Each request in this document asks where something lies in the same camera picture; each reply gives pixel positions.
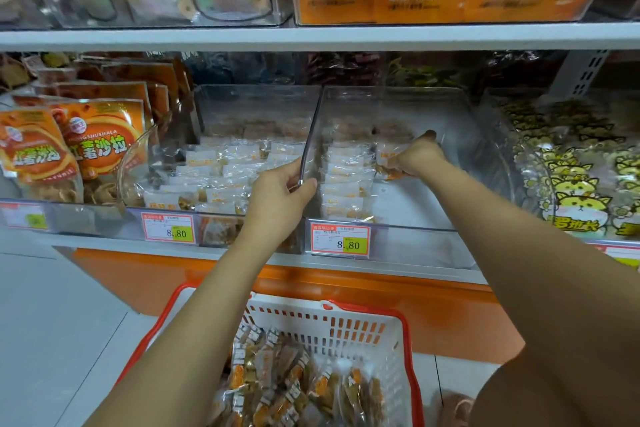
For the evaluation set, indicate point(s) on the pink clog sandal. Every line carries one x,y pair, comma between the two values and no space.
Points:
456,412

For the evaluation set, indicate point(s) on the person's right forearm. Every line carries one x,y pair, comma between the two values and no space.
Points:
540,272

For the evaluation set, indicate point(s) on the yellow hamster snack packets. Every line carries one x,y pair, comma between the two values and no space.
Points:
575,166

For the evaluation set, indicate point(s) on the person's left forearm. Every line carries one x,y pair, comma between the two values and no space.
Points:
190,352

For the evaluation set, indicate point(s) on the white red-rimmed shopping basket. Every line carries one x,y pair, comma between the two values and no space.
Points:
370,322

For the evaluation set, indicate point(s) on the white snack shelf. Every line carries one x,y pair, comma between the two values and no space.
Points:
300,38

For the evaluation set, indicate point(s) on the orange shelf base panel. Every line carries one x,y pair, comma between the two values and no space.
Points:
450,312

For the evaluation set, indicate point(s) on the person's left hand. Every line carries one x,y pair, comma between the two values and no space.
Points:
275,209

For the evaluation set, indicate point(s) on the pile of small brown snacks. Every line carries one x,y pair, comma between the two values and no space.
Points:
300,392

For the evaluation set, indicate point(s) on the person's right leg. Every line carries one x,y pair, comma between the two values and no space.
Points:
560,392

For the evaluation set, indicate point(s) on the white yellow price tag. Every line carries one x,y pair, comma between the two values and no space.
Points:
22,215
622,255
340,239
168,227

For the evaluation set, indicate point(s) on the person's right hand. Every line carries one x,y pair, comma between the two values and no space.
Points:
422,153

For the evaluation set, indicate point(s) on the stack of orange packets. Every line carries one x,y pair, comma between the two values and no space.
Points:
40,151

